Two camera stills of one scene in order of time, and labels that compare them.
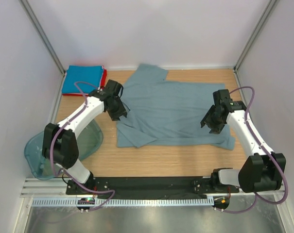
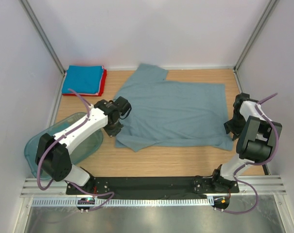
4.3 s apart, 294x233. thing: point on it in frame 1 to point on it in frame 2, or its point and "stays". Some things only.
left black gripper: (115, 116) to (113, 132)
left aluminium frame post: (35, 21) stays
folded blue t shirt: (91, 74) stays
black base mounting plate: (150, 188) stays
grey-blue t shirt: (165, 113) stays
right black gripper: (216, 128) to (229, 126)
